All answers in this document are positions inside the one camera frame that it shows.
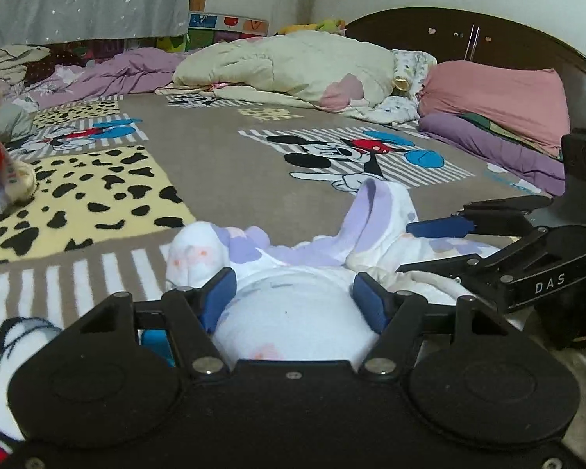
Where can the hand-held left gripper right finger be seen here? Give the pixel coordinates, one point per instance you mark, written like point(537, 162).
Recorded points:
point(371, 303)

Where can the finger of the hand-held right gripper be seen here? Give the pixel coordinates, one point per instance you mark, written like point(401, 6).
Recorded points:
point(473, 264)
point(439, 227)

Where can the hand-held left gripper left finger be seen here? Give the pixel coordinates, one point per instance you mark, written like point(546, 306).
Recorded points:
point(219, 298)

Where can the white floral garment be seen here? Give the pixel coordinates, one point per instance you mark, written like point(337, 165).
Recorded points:
point(283, 312)

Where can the beige crumpled clothes pile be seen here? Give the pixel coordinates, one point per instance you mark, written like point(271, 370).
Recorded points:
point(19, 58)

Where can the purple folded blanket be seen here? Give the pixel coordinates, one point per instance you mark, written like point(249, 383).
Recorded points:
point(493, 149)

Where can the green striped cloth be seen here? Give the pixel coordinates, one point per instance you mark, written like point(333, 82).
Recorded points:
point(498, 129)

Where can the printed cartoon blanket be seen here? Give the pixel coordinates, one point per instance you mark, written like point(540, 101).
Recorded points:
point(215, 180)

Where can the pink pillow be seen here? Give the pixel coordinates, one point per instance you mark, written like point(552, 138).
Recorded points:
point(493, 93)

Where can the white floral bed sheet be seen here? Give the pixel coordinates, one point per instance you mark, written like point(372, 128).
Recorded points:
point(410, 66)

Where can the dark wooden headboard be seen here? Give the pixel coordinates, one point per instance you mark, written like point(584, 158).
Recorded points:
point(517, 44)

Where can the cream quilt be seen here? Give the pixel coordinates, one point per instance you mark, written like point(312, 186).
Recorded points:
point(283, 63)

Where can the yellow plush toy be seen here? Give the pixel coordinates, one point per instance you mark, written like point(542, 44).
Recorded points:
point(322, 26)

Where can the purple quilt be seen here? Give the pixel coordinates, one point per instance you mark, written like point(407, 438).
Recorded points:
point(127, 75)

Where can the colourful picture box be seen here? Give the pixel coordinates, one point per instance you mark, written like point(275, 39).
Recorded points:
point(224, 24)

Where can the grey-green crumpled cloth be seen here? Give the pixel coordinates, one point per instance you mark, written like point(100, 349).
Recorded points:
point(10, 122)

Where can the dark red patterned cloth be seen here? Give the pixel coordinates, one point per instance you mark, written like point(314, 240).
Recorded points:
point(53, 66)

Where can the grey curtain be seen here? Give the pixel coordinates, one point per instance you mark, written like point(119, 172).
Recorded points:
point(88, 0)

